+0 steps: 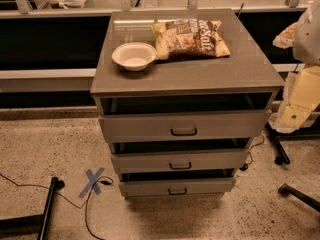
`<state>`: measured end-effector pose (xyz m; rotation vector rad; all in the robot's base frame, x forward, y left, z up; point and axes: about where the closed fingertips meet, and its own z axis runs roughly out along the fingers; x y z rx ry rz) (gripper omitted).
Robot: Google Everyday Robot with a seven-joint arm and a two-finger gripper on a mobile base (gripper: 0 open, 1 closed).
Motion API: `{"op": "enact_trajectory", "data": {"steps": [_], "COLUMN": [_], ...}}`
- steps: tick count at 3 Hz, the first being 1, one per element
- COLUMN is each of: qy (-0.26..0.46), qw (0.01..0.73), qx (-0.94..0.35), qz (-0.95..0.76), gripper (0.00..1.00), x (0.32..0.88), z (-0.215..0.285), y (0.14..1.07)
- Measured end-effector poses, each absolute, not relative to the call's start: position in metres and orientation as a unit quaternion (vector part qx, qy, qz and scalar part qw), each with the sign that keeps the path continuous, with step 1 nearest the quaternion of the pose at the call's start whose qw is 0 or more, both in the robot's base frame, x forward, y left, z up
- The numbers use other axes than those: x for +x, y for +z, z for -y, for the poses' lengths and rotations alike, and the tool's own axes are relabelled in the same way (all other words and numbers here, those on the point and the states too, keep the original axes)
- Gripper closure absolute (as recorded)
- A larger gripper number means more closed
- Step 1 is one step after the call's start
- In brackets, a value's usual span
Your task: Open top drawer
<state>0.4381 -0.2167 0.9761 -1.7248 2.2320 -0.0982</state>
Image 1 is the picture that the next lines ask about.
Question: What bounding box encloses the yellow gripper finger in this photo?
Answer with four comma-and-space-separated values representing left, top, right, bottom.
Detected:
273, 23, 297, 49
269, 65, 320, 133

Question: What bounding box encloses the grey top drawer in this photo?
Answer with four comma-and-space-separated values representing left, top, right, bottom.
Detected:
99, 110, 271, 143

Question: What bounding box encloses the grey drawer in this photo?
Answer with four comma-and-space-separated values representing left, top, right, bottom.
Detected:
119, 178, 236, 197
99, 110, 271, 143
111, 149, 248, 174

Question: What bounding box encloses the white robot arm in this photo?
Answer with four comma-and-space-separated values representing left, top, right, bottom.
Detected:
271, 0, 320, 133

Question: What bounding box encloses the grey drawer cabinet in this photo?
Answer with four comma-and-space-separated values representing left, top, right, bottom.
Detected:
91, 9, 283, 183

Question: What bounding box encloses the grey middle drawer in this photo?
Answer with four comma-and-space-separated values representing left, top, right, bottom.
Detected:
111, 149, 248, 174

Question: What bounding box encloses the grey bottom drawer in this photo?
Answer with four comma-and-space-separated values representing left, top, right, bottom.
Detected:
119, 178, 236, 197

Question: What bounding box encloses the black stand leg right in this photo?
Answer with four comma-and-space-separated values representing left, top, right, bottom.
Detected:
265, 120, 320, 165

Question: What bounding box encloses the black stand leg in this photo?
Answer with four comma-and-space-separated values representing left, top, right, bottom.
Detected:
0, 177, 65, 240
265, 120, 320, 165

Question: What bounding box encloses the black chair leg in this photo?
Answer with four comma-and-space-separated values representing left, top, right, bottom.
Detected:
278, 184, 320, 212

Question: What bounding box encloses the sea salt chip bag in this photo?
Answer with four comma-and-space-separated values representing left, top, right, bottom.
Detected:
151, 19, 231, 60

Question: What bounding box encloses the white paper bowl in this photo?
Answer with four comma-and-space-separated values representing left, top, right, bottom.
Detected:
112, 42, 157, 72

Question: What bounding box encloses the blue tape cross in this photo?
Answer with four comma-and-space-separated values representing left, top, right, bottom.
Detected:
78, 167, 104, 199

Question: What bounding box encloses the black stand leg left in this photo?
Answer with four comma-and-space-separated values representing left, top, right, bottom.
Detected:
0, 177, 65, 240

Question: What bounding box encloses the thin cable right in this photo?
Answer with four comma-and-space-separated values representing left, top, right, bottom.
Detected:
239, 132, 266, 172

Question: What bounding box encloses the black floor cable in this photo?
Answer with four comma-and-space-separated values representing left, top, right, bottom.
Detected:
0, 173, 115, 240

